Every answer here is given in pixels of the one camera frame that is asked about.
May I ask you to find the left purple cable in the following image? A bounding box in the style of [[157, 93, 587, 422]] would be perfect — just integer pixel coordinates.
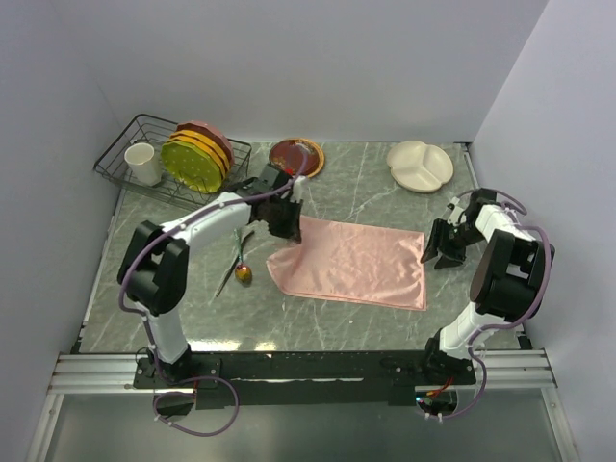
[[118, 144, 312, 437]]

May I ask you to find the dark pink plate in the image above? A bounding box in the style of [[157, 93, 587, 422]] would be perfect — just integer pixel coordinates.
[[175, 120, 235, 166]]

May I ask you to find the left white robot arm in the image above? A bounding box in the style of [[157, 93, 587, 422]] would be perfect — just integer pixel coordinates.
[[117, 164, 307, 387]]

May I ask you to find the green polka dot plate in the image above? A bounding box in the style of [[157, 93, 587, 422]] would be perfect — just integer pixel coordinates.
[[161, 140, 223, 194]]

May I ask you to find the white cup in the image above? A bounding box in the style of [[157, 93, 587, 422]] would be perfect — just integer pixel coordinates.
[[124, 142, 162, 187]]

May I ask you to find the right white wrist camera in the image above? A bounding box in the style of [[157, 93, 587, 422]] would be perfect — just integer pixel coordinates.
[[444, 196, 466, 226]]

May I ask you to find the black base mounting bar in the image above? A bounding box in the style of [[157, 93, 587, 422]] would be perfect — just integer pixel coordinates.
[[133, 350, 476, 410]]

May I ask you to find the aluminium frame rail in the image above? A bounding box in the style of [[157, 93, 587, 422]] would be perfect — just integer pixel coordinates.
[[47, 350, 557, 395]]

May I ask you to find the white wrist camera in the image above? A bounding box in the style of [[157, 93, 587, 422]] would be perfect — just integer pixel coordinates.
[[444, 196, 466, 226], [288, 174, 309, 203]]

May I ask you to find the black utensil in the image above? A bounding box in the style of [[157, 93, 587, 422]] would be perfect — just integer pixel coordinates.
[[215, 230, 255, 297]]

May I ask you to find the dark red decorated plate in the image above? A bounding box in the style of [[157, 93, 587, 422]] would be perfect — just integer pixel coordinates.
[[269, 138, 325, 178]]

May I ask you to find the black wire dish rack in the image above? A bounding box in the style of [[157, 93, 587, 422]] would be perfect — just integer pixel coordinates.
[[94, 114, 251, 211]]

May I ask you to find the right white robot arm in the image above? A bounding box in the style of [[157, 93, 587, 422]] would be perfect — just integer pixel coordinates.
[[421, 188, 555, 384]]

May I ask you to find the orange plate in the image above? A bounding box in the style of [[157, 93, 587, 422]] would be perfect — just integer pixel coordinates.
[[169, 129, 232, 180]]

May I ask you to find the cream divided plate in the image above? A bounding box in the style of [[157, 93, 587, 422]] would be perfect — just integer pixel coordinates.
[[386, 141, 454, 193]]

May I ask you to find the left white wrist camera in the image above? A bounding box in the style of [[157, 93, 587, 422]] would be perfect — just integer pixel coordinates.
[[288, 174, 309, 203]]

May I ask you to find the pink satin napkin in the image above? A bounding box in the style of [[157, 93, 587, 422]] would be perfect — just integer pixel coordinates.
[[267, 216, 426, 311]]

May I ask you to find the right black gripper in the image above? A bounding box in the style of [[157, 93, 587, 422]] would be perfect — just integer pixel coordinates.
[[420, 218, 486, 270]]

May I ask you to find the iridescent metal spoon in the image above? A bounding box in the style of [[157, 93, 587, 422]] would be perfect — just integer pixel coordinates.
[[234, 229, 254, 287]]

